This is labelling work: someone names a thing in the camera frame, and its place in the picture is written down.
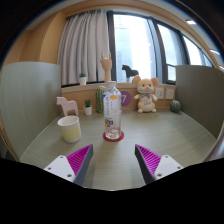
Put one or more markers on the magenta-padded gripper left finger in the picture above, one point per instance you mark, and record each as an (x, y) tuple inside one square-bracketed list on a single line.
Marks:
[(80, 160)]

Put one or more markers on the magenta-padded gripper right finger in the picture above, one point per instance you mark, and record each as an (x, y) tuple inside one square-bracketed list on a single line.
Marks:
[(150, 161)]

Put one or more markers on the clear plastic water bottle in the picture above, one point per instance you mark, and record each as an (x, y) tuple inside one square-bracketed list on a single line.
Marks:
[(112, 110)]

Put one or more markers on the white paper cup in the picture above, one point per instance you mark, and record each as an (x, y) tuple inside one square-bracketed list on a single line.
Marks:
[(70, 130)]

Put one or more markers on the flat round red coaster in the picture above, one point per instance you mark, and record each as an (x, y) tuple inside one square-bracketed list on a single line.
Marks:
[(105, 138)]

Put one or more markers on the small potted green plant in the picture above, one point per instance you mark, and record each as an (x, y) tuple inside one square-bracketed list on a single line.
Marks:
[(88, 110)]

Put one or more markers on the pink horse figurine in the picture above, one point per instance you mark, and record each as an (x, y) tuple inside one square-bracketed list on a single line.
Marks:
[(68, 106)]

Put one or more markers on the round green cactus decoration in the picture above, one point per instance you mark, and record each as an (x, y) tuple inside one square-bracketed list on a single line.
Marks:
[(175, 106)]

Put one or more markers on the beige mouse plush toy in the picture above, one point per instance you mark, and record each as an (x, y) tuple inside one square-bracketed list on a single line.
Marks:
[(145, 96)]

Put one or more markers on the round purple number sign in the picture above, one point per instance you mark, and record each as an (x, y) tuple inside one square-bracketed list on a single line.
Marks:
[(126, 99)]

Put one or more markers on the potted plant in white pot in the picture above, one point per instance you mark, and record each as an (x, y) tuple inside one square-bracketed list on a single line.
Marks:
[(82, 80)]

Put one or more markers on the black horse figurine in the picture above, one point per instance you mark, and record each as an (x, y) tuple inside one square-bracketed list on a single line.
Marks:
[(130, 71)]

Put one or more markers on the wooden hand model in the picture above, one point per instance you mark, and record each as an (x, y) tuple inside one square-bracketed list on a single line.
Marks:
[(106, 66)]

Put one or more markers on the grey pleated curtain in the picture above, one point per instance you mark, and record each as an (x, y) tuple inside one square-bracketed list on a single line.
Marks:
[(83, 46)]

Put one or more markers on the ceiling lights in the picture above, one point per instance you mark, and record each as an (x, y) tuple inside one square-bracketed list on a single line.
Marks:
[(191, 22)]

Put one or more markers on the white wall socket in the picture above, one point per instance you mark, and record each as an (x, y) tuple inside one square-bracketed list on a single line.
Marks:
[(170, 94), (159, 93)]

